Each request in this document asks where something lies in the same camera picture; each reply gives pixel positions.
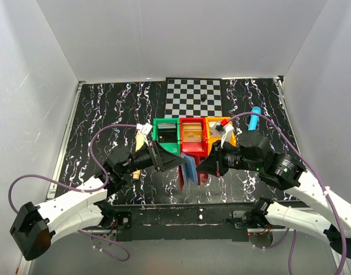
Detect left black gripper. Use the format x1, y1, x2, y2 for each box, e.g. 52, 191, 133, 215
120, 139, 186, 176

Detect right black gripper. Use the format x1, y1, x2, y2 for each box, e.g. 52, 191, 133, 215
196, 139, 261, 177

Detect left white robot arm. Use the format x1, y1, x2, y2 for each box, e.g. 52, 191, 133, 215
10, 141, 186, 261

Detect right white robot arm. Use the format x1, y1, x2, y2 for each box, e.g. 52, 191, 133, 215
197, 131, 351, 259

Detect white cards in yellow bin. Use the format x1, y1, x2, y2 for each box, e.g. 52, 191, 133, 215
208, 121, 227, 138

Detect dark cards in green bin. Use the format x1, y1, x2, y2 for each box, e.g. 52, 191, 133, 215
157, 123, 178, 143

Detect green plastic bin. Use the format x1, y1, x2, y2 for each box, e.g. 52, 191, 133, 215
153, 118, 181, 155

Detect red plastic bin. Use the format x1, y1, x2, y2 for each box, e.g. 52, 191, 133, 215
180, 117, 208, 157

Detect yellow plastic bin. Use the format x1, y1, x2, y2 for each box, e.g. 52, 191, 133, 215
205, 117, 230, 155

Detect cream toy microphone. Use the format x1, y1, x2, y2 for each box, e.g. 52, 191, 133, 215
131, 134, 146, 181

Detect blue toy microphone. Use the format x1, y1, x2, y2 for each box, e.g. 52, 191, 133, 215
248, 107, 262, 131

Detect checkered chessboard mat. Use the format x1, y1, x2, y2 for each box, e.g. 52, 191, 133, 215
164, 78, 222, 118

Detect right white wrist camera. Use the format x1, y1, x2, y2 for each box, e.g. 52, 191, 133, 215
213, 119, 234, 147

